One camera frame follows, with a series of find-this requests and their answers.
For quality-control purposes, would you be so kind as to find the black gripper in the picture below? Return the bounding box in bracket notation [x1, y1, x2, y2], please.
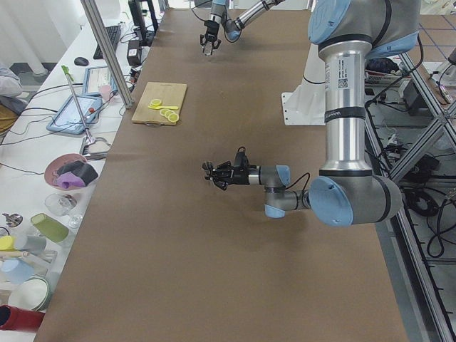
[199, 20, 222, 50]
[212, 161, 249, 191]

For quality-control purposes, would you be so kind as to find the clear glass measuring cup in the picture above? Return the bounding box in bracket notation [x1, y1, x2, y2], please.
[202, 45, 212, 56]

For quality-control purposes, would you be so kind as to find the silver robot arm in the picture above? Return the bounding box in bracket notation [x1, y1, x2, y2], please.
[199, 0, 282, 56]
[202, 1, 421, 227]

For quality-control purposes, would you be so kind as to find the pink small cup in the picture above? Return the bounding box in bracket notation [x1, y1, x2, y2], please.
[98, 84, 112, 102]

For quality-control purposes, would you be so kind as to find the green plastic cup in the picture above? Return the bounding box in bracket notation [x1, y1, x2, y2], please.
[31, 213, 69, 243]

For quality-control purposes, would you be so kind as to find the light blue cup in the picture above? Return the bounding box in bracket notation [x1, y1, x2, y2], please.
[1, 258, 35, 284]

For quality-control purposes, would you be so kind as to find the red cup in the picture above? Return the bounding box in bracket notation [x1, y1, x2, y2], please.
[1, 305, 45, 333]

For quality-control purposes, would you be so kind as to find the bamboo cutting board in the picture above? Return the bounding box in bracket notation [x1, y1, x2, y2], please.
[131, 82, 187, 126]

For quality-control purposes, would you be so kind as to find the lemon slice far end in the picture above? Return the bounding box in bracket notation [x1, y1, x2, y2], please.
[167, 113, 179, 123]

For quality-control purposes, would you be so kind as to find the lemon slice by knife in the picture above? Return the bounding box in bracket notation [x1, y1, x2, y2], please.
[148, 98, 162, 109]

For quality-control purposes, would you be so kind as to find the yellow plastic knife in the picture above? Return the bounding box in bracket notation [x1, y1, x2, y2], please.
[148, 105, 179, 110]

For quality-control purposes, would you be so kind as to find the black keyboard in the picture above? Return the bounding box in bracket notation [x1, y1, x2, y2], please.
[92, 24, 123, 61]

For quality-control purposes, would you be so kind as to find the teach pendant far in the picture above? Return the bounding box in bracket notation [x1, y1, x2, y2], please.
[82, 66, 117, 97]

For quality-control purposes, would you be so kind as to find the teach pendant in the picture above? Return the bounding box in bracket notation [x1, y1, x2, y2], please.
[82, 66, 117, 97]
[46, 95, 103, 135]

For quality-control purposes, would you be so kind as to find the black computer mouse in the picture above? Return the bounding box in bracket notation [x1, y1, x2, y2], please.
[73, 56, 90, 67]

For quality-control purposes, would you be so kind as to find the long metal grabber stick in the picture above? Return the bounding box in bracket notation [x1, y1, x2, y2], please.
[61, 65, 95, 146]

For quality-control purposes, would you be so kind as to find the purple cloth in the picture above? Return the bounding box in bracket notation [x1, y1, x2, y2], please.
[55, 170, 86, 190]

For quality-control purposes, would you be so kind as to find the pink bowl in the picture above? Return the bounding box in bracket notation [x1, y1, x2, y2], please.
[43, 152, 90, 192]

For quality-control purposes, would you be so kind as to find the teach pendant near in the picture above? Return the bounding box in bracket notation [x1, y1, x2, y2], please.
[46, 95, 103, 135]

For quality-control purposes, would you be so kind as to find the wine glass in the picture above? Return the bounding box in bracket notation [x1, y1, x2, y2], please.
[44, 193, 83, 229]

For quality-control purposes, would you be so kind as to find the seated person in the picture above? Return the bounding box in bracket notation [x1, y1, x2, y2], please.
[1, 63, 27, 135]

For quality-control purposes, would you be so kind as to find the white bowl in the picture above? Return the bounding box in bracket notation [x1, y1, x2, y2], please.
[8, 276, 52, 311]

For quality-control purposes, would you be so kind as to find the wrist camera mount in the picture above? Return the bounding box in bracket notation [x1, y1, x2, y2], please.
[234, 146, 257, 170]

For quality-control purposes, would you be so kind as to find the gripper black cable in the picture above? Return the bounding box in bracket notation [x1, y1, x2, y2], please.
[190, 0, 212, 23]
[286, 172, 311, 191]

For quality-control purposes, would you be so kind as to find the white pedestal base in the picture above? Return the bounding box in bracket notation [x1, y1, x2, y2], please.
[281, 43, 326, 125]

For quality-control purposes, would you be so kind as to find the aluminium frame post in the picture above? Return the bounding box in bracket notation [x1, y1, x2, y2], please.
[81, 0, 133, 109]

